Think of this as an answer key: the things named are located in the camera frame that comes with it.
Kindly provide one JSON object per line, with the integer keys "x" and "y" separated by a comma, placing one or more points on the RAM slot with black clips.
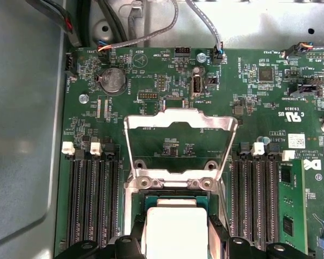
{"x": 237, "y": 202}
{"x": 271, "y": 202}
{"x": 110, "y": 202}
{"x": 82, "y": 202}

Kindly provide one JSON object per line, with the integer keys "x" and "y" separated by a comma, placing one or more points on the metal CPU socket cover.
{"x": 186, "y": 115}

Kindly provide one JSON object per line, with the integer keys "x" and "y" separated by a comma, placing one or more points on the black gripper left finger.
{"x": 136, "y": 242}

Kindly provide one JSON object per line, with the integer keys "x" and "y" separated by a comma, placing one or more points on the white barcode sticker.
{"x": 296, "y": 140}

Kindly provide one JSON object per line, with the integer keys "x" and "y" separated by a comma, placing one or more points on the green motherboard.
{"x": 259, "y": 116}

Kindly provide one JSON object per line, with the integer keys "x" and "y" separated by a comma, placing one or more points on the silver topped CPU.
{"x": 176, "y": 232}

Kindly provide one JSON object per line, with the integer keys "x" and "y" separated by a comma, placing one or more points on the RAM slot with white clips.
{"x": 95, "y": 202}
{"x": 70, "y": 202}
{"x": 255, "y": 202}

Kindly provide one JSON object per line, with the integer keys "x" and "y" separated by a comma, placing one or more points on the black square chip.
{"x": 266, "y": 74}

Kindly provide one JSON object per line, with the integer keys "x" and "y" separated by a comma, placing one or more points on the black and grey PC case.
{"x": 21, "y": 135}

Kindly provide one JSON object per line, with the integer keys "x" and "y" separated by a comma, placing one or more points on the silver coin battery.
{"x": 113, "y": 80}

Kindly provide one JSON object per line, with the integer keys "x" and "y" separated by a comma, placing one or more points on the green RAM stick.
{"x": 291, "y": 202}

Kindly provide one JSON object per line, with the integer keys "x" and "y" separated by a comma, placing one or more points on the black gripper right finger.
{"x": 218, "y": 242}

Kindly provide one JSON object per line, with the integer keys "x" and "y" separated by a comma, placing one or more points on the silver internal USB port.
{"x": 197, "y": 86}

